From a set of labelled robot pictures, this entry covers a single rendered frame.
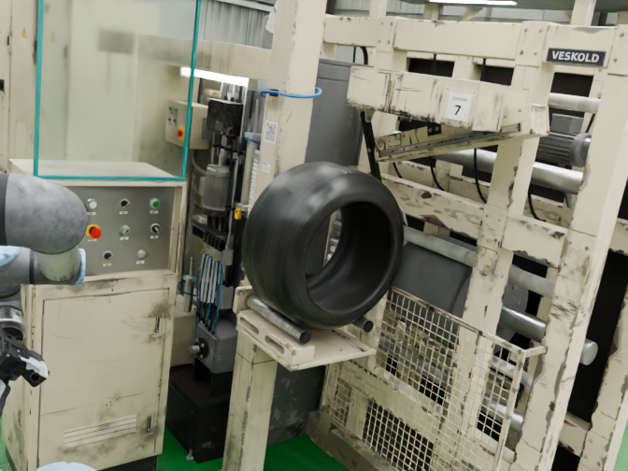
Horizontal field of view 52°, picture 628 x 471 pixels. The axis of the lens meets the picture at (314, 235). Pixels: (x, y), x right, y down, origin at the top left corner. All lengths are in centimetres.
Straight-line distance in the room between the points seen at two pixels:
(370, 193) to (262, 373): 90
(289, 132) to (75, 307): 100
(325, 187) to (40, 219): 112
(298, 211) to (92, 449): 135
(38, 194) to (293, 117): 138
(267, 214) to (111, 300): 77
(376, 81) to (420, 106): 23
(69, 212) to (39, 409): 161
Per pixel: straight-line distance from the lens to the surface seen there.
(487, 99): 206
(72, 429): 274
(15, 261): 166
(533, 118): 209
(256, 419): 271
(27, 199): 109
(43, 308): 248
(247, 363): 259
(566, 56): 225
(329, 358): 226
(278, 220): 202
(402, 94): 223
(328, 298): 243
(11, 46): 604
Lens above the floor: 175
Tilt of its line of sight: 14 degrees down
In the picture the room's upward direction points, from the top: 8 degrees clockwise
